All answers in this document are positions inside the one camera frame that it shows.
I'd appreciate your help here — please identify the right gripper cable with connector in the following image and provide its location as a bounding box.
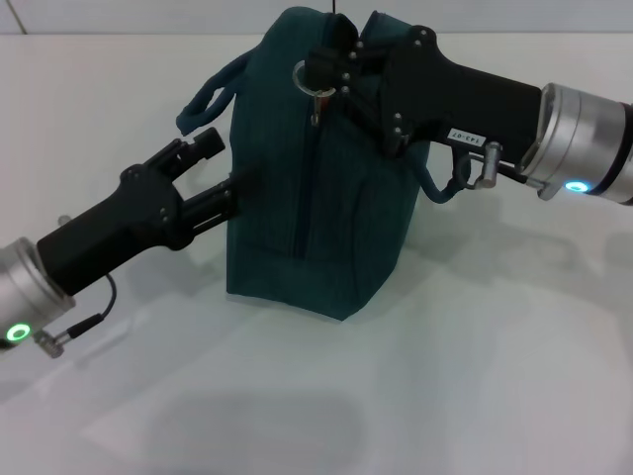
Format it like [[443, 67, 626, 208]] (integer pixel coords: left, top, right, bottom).
[[418, 141, 548, 205]]

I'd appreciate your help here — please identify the dark teal insulated lunch bag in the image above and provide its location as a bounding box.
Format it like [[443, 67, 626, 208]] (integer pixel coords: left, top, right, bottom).
[[176, 7, 432, 324]]

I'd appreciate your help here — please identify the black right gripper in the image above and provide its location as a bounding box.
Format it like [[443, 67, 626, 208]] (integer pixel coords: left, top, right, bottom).
[[307, 13, 544, 162]]

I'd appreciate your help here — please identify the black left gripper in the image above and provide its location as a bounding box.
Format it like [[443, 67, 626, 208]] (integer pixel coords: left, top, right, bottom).
[[37, 127, 268, 297]]

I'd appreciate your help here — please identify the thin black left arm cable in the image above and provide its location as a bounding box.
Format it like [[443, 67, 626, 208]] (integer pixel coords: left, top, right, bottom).
[[33, 273, 119, 357]]

